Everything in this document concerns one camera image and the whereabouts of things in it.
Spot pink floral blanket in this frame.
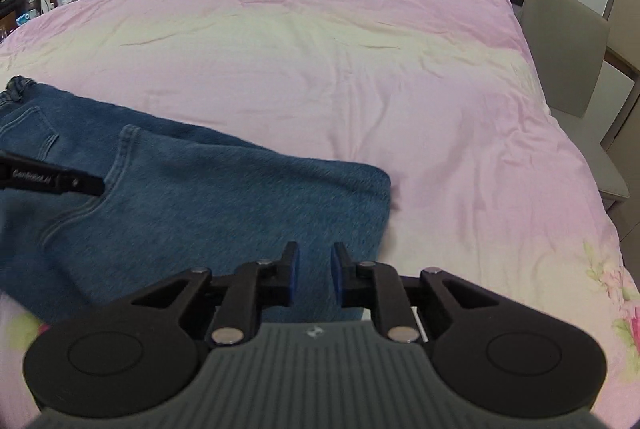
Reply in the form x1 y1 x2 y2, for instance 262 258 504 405
0 0 640 390

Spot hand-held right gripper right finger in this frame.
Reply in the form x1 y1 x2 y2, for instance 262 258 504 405
331 241 501 344

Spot blue denim pants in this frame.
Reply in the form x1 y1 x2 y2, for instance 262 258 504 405
0 76 392 325

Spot grey upholstered chair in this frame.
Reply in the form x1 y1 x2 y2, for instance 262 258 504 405
520 0 632 212

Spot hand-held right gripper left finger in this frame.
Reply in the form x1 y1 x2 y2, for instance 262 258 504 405
130 241 301 344

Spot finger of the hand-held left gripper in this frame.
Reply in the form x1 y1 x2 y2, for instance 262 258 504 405
0 150 106 197

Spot wooden desk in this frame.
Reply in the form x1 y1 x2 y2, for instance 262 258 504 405
602 46 640 77

